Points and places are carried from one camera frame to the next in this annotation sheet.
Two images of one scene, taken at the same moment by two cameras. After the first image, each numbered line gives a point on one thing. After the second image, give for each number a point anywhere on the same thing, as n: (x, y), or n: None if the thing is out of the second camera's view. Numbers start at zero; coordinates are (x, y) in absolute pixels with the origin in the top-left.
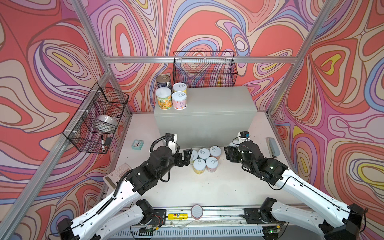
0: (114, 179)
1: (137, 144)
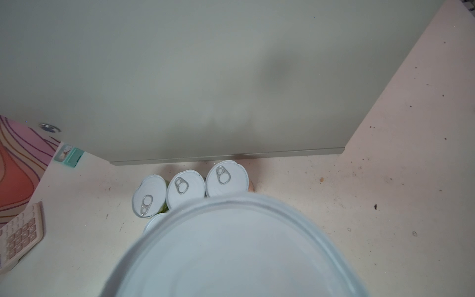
0: (19, 237)
1: (68, 154)
